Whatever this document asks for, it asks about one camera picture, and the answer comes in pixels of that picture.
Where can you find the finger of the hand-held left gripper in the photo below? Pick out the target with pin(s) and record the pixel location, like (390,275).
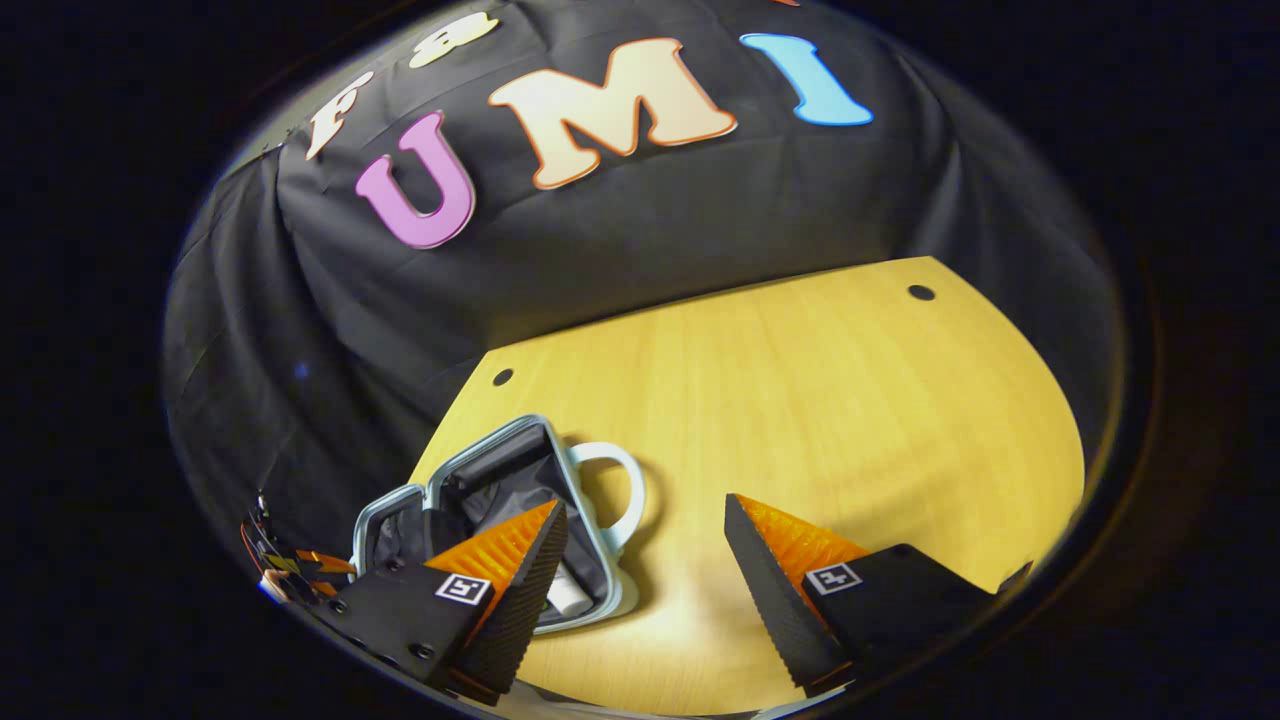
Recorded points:
(325,562)

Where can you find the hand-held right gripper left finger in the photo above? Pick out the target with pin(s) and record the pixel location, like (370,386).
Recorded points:
(525,610)

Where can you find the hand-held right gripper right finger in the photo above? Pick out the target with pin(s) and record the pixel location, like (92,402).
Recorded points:
(775,600)

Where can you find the green and white cream tube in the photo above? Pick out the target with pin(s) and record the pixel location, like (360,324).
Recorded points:
(568,592)

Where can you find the black backdrop cloth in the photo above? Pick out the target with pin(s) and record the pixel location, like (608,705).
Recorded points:
(650,230)

